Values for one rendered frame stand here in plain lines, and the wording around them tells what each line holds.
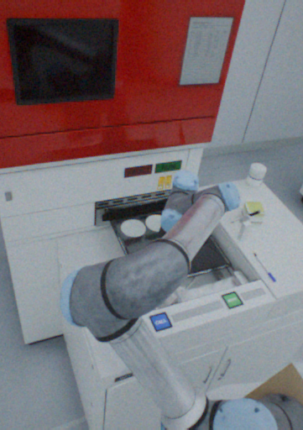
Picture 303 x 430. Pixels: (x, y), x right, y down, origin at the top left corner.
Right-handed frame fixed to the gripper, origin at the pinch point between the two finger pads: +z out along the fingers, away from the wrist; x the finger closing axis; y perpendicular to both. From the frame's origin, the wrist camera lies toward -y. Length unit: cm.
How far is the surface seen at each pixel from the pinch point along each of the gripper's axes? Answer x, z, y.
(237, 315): 13.7, 4.1, -24.3
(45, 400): 31, 97, 45
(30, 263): 2, 29, 59
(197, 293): 5.0, 11.0, -10.5
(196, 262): -7.7, 9.8, -7.3
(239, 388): 31.7, 15.4, -30.5
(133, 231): -14.3, 10.2, 20.1
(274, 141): -272, 109, -53
